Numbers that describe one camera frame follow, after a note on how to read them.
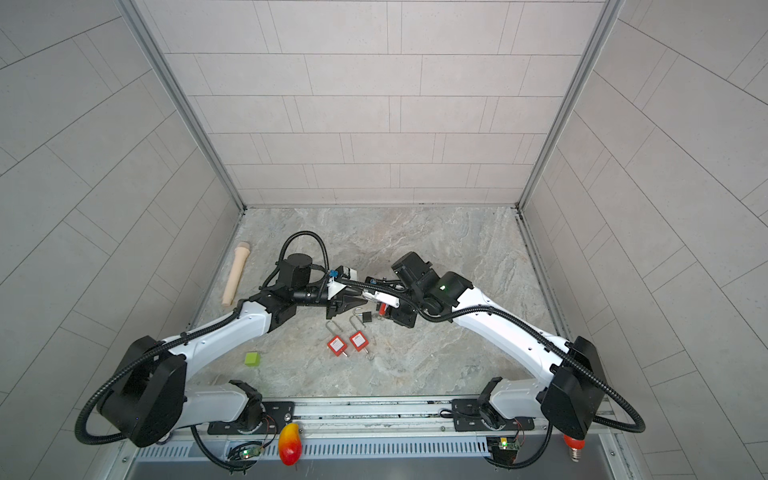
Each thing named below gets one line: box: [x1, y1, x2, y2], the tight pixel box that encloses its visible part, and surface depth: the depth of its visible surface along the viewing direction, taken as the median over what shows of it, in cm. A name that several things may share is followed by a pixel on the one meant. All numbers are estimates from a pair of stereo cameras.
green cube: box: [244, 352, 261, 367], surface depth 80 cm
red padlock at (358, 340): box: [349, 314, 369, 352], surface depth 84 cm
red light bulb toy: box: [563, 434, 586, 463], surface depth 67 cm
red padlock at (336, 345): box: [325, 320, 348, 357], surface depth 83 cm
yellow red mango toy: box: [278, 422, 303, 466], surface depth 67 cm
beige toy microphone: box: [222, 242, 250, 306], surface depth 96 cm
